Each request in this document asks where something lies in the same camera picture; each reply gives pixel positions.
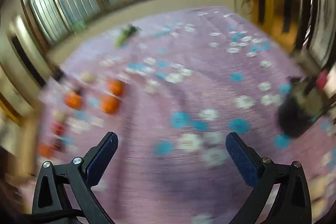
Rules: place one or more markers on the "tall standing air conditioner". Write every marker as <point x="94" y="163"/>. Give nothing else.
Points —
<point x="25" y="60"/>

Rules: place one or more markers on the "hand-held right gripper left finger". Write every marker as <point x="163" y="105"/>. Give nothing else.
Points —
<point x="105" y="155"/>

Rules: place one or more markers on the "small pale corn piece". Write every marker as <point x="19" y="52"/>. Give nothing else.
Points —
<point x="87" y="77"/>

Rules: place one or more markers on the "purple floral tablecloth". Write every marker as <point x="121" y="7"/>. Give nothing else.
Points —
<point x="157" y="187"/>

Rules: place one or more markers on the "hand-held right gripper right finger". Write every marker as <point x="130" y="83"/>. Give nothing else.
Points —
<point x="242" y="158"/>

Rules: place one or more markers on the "green leafy vegetable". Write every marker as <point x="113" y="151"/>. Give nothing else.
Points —
<point x="126" y="33"/>

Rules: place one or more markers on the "small red tomato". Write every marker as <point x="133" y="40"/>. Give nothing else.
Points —
<point x="58" y="129"/>

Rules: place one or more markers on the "green cloth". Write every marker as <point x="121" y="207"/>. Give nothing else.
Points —
<point x="78" y="26"/>

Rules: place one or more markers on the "dark round object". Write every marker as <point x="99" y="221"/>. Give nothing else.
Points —
<point x="296" y="113"/>

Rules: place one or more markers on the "large pale corn piece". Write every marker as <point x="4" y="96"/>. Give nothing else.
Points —
<point x="58" y="116"/>

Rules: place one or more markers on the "orange mandarin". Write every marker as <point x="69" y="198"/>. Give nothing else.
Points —
<point x="109" y="104"/>
<point x="44" y="150"/>
<point x="115" y="87"/>
<point x="73" y="100"/>

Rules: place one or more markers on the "red object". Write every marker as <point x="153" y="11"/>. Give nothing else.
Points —
<point x="323" y="79"/>

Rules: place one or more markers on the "brown chestnut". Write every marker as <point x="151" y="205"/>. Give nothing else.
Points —
<point x="78" y="91"/>

